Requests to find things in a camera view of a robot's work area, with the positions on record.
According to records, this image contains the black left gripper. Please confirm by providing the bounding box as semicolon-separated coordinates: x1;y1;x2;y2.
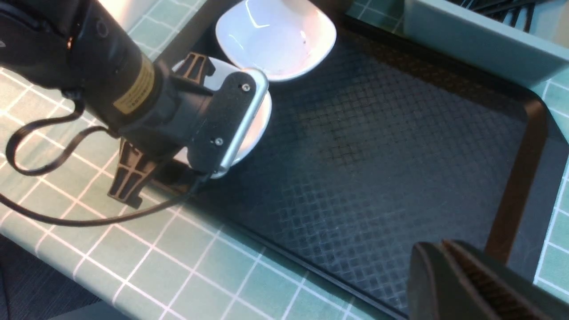
108;52;222;209

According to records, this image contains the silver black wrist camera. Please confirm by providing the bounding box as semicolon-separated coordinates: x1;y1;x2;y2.
186;68;268;174

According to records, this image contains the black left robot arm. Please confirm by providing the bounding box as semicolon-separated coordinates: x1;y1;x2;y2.
1;0;222;208

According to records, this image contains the black cable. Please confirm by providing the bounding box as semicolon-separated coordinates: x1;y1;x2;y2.
0;96;214;228

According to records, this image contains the white square bowl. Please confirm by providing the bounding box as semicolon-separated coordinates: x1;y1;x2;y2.
215;0;337;82
204;57;272;166

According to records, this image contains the bundle of black chopsticks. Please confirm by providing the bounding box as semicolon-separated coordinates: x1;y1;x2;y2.
450;0;545;34

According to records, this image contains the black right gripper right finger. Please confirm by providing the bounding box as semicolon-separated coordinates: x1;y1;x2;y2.
442;240;568;320

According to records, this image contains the grey-blue plastic chopstick bin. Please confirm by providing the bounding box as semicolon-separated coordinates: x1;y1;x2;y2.
404;0;569;88

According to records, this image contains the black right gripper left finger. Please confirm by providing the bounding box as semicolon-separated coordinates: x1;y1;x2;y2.
407;242;507;320

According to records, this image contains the black plastic serving tray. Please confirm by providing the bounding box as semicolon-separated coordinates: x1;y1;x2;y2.
151;0;569;320

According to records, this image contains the green checked tablecloth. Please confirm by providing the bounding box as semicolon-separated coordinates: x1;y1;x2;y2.
0;0;568;320

